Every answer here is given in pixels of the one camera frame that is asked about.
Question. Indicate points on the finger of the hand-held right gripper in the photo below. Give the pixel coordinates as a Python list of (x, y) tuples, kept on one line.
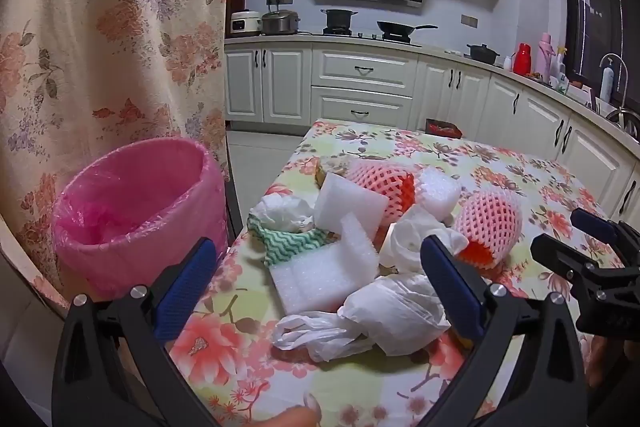
[(562, 256), (595, 226)]

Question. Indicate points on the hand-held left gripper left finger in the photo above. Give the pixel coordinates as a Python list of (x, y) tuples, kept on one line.
[(185, 287)]

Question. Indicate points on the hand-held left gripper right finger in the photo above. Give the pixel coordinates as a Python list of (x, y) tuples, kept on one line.
[(452, 287)]

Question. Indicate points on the white plastic bag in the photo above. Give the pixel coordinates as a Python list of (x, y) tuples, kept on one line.
[(395, 312)]

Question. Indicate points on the white paper cup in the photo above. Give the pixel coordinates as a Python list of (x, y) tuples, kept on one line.
[(410, 239)]

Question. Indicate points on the pink lined trash bin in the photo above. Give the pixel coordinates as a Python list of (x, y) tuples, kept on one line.
[(135, 217)]

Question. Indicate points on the small white foam block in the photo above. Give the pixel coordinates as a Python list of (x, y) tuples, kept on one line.
[(437, 192)]

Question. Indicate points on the green wavy striped cloth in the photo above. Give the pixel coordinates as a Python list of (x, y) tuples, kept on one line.
[(285, 244)]

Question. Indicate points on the stepped white foam block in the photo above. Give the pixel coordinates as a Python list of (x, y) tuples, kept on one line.
[(325, 274)]

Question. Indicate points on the square white foam sheet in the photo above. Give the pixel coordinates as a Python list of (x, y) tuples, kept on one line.
[(352, 199)]

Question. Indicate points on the yellow sponge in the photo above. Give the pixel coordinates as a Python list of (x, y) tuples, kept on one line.
[(330, 168)]

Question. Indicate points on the person's right hand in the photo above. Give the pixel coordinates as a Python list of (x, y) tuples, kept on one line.
[(612, 359)]

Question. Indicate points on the person's left hand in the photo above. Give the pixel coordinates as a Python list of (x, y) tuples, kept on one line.
[(292, 418)]

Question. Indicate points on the floral tablecloth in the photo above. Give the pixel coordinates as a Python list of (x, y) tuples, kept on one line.
[(500, 172)]

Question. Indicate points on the white pump bottle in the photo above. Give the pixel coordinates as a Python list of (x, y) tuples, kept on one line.
[(606, 84)]

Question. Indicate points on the steel faucet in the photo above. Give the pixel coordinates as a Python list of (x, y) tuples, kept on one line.
[(622, 72)]

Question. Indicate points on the small red floor bin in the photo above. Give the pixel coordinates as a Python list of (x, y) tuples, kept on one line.
[(442, 128)]

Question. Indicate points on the pink thermos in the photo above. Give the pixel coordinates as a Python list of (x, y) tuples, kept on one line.
[(545, 57)]

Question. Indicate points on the red thermos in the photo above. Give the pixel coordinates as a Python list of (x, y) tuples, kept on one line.
[(522, 59)]

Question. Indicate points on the black casserole pot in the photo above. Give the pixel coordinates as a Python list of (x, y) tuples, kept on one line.
[(482, 53)]

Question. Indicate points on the white base cabinets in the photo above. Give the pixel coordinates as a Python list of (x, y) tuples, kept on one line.
[(360, 77)]

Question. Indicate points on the floral curtain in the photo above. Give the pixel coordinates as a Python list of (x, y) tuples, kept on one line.
[(115, 47)]

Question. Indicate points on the gas stove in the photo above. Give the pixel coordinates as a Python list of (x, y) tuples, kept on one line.
[(370, 35)]

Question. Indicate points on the black wok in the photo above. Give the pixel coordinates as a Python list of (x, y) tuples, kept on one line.
[(397, 28)]

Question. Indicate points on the white rice cooker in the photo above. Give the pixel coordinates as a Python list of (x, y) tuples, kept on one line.
[(245, 23)]

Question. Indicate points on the black cooking pot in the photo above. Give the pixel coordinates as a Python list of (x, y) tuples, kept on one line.
[(339, 19)]

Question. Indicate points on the small wall outlet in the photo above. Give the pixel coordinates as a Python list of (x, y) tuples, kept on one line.
[(468, 21)]

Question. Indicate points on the long wall outlet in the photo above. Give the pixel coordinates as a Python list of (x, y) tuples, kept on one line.
[(280, 0)]

